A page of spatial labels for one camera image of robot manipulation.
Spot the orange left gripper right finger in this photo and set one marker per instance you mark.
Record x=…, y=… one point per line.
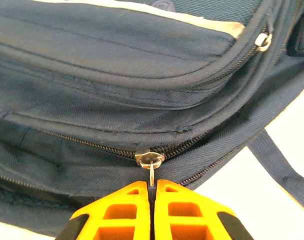
x=186, y=217

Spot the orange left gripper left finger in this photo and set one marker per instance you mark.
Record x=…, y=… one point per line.
x=116, y=217

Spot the navy blue student backpack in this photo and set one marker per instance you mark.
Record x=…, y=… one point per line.
x=116, y=87

